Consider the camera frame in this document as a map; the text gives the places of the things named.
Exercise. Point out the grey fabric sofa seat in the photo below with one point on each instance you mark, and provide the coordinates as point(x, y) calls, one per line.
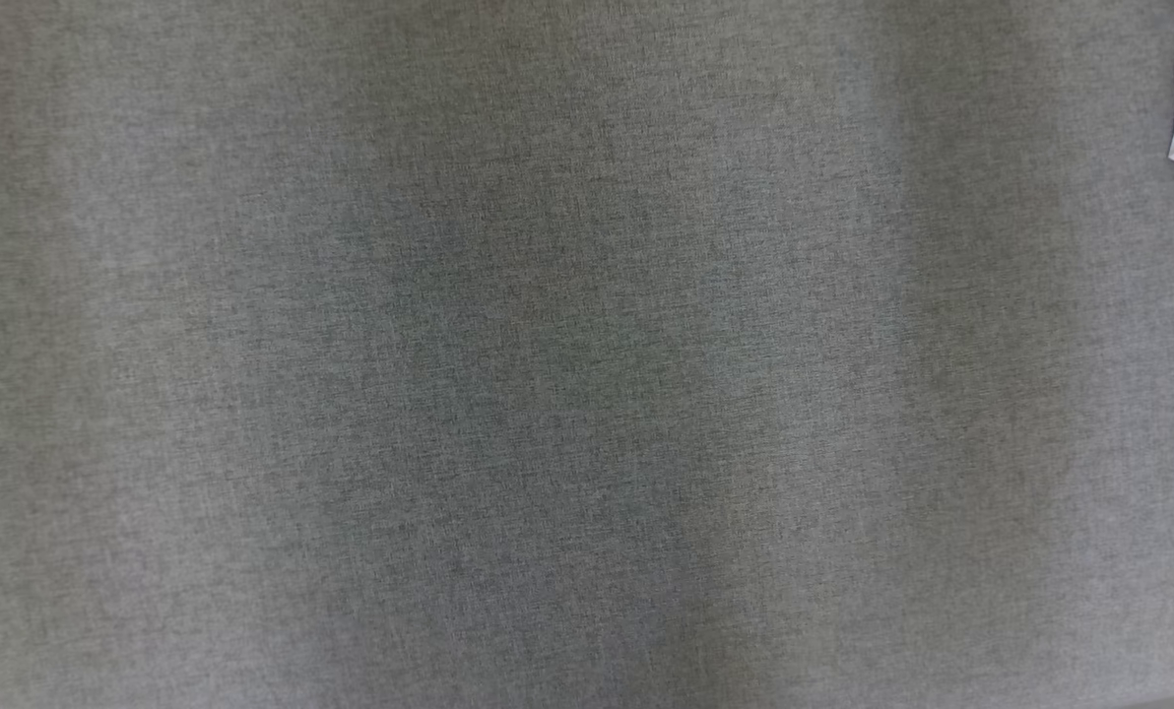
point(548, 374)

